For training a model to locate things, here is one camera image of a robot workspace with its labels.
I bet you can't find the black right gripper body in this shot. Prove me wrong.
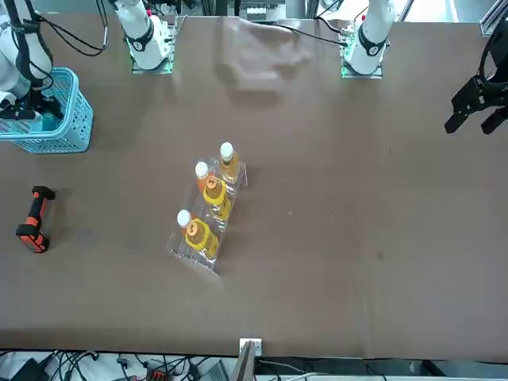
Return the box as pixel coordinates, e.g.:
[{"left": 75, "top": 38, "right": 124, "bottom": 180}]
[{"left": 28, "top": 89, "right": 65, "bottom": 121}]

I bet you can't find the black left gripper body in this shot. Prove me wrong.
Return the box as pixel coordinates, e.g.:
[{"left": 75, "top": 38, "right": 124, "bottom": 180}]
[{"left": 475, "top": 76, "right": 508, "bottom": 110}]

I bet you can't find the black orange barcode scanner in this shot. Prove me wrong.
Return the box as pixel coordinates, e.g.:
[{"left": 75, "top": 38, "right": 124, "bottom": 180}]
[{"left": 14, "top": 184, "right": 57, "bottom": 255}]

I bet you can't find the light blue plastic basket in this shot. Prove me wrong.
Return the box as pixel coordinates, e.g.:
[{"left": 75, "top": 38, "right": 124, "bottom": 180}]
[{"left": 0, "top": 66, "right": 94, "bottom": 155}]

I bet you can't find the clear acrylic stepped shelf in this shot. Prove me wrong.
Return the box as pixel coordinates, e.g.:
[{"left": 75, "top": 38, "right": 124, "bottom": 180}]
[{"left": 165, "top": 156, "right": 251, "bottom": 278}]

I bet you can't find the orange juice bottle white cap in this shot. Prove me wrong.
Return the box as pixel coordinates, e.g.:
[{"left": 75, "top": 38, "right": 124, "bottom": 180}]
[
  {"left": 176, "top": 209, "right": 196, "bottom": 236},
  {"left": 194, "top": 160, "right": 217, "bottom": 192}
]

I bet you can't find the pale tea bottle white cap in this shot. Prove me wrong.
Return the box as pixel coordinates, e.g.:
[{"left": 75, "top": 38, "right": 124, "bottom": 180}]
[{"left": 217, "top": 141, "right": 243, "bottom": 184}]

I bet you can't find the yellow drink bottle orange cap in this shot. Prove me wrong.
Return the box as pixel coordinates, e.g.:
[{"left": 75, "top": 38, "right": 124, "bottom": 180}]
[
  {"left": 202, "top": 175, "right": 233, "bottom": 221},
  {"left": 183, "top": 218, "right": 220, "bottom": 260}
]

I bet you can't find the black power adapter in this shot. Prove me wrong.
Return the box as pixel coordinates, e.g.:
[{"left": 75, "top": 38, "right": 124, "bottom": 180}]
[{"left": 7, "top": 358, "right": 48, "bottom": 381}]

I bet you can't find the grey power adapter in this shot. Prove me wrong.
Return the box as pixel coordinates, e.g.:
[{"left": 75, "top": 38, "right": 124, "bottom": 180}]
[{"left": 200, "top": 360, "right": 230, "bottom": 381}]

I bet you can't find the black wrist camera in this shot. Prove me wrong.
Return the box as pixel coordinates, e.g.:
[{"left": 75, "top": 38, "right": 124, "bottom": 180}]
[{"left": 0, "top": 106, "right": 43, "bottom": 121}]

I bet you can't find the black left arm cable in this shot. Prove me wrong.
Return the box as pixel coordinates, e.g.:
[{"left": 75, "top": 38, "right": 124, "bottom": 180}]
[{"left": 478, "top": 25, "right": 508, "bottom": 87}]

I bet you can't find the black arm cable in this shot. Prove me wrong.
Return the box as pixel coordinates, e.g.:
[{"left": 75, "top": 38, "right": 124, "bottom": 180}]
[
  {"left": 478, "top": 25, "right": 508, "bottom": 87},
  {"left": 6, "top": 0, "right": 110, "bottom": 94}
]

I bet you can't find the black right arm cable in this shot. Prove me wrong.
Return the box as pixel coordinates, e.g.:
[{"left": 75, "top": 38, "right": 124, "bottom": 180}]
[{"left": 6, "top": 0, "right": 110, "bottom": 94}]

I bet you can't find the aluminium frame rail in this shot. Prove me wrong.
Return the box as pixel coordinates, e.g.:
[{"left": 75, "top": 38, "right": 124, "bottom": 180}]
[{"left": 479, "top": 6, "right": 508, "bottom": 37}]

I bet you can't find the black left base cable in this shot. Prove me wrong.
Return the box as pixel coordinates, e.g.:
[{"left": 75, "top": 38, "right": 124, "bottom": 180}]
[{"left": 253, "top": 20, "right": 347, "bottom": 48}]

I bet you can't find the aluminium frame post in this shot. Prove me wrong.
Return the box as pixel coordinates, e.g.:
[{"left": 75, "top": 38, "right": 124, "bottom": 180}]
[{"left": 229, "top": 337, "right": 264, "bottom": 381}]

